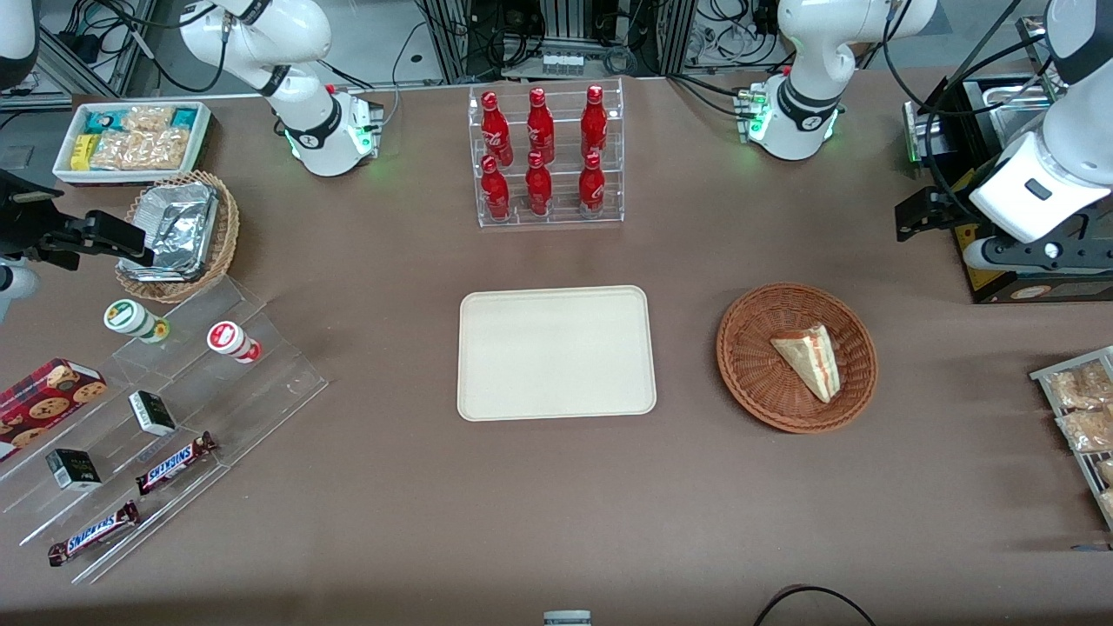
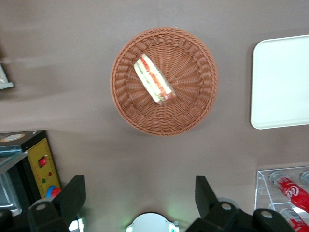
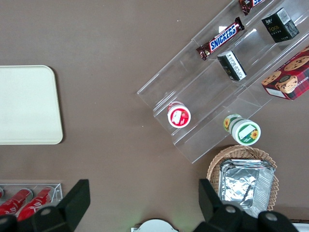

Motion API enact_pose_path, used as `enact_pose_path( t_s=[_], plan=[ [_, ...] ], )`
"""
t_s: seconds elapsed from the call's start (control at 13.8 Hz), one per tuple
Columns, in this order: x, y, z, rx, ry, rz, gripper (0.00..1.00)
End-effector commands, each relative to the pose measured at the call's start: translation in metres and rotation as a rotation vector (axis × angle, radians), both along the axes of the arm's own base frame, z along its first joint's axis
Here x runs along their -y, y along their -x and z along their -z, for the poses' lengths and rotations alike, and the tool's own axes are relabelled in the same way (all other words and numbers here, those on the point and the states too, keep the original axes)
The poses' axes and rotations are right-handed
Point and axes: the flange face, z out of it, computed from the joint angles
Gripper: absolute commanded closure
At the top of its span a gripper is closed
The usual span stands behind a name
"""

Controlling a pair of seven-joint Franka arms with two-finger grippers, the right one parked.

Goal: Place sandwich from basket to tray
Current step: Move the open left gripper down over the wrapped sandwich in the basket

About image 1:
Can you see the yellow snack pack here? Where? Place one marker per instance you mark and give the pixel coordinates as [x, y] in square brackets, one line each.
[83, 152]

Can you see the brown round wicker basket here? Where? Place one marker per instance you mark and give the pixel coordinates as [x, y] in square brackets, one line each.
[756, 374]

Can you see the silver box green light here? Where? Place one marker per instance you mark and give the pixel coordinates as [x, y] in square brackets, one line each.
[917, 130]

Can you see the clear acrylic stepped display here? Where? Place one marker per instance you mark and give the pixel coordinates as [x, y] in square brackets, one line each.
[243, 391]

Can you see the small black box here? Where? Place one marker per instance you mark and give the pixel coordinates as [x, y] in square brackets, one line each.
[152, 413]
[74, 469]

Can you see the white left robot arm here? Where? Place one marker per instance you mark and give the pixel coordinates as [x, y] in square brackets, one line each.
[813, 52]

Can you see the cream plastic tray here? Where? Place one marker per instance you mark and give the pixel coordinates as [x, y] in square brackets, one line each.
[556, 352]

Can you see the light wicker basket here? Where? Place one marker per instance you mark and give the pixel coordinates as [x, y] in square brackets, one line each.
[228, 226]

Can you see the Snickers bar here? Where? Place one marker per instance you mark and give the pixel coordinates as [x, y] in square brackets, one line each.
[91, 533]
[174, 463]

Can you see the white power strip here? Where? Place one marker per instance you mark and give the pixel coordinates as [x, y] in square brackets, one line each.
[563, 64]

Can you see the clear acrylic bottle rack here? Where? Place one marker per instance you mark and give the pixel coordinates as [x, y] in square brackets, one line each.
[561, 222]

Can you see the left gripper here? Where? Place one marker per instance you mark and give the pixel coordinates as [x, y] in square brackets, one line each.
[949, 207]

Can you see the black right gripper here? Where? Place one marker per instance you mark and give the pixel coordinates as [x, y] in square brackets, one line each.
[24, 228]

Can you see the black food warmer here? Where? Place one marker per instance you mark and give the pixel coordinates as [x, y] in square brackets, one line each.
[1043, 293]

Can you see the clear bag of snacks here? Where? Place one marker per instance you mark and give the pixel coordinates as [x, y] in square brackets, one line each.
[1083, 387]
[1087, 430]

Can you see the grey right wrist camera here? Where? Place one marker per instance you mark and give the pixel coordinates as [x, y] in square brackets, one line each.
[13, 289]

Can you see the red cookie box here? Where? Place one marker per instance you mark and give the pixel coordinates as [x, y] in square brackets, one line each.
[43, 400]

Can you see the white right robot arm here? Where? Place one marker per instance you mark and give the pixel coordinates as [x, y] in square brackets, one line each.
[304, 35]

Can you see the triangular sandwich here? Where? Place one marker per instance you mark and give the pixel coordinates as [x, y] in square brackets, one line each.
[813, 361]

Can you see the small grey device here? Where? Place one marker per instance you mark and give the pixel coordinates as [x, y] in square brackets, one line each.
[567, 619]

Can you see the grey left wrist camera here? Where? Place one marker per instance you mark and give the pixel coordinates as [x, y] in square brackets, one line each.
[978, 254]

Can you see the aluminium frame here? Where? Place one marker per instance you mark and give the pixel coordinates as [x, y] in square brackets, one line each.
[565, 22]

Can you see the clear bag of crackers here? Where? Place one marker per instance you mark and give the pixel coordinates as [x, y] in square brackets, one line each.
[143, 149]

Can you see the teal snack pack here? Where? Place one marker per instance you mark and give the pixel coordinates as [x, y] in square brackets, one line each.
[104, 121]
[184, 118]

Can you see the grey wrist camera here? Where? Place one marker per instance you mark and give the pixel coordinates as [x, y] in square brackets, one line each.
[978, 254]
[13, 289]

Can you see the aluminium foil tray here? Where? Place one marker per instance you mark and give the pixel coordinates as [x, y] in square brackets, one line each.
[178, 226]

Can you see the red cola bottle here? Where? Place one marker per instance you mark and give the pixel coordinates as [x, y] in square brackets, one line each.
[541, 126]
[592, 187]
[594, 122]
[496, 193]
[539, 189]
[496, 130]

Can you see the green lid white cup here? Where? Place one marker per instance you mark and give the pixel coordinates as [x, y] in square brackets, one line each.
[126, 317]

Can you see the steel warmer pan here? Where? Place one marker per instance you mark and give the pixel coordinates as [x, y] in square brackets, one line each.
[1022, 122]

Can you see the white snack bin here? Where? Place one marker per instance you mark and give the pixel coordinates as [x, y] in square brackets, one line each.
[61, 169]

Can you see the red lid white cup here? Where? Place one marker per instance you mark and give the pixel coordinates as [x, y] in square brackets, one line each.
[228, 339]

